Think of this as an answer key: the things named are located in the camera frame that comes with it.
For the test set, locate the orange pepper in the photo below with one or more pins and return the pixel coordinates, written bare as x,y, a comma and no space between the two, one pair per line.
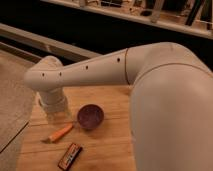
58,134

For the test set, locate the dark candy bar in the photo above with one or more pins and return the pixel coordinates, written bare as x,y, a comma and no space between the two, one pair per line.
69,156

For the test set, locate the dark purple ceramic bowl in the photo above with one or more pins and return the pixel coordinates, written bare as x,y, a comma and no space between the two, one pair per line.
90,116

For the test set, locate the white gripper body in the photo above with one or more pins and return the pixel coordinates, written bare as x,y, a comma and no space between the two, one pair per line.
55,105

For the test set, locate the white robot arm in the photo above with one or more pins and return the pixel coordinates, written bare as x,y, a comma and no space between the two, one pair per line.
171,102

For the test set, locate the long wooden shelf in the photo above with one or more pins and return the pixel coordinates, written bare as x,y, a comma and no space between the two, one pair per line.
127,11

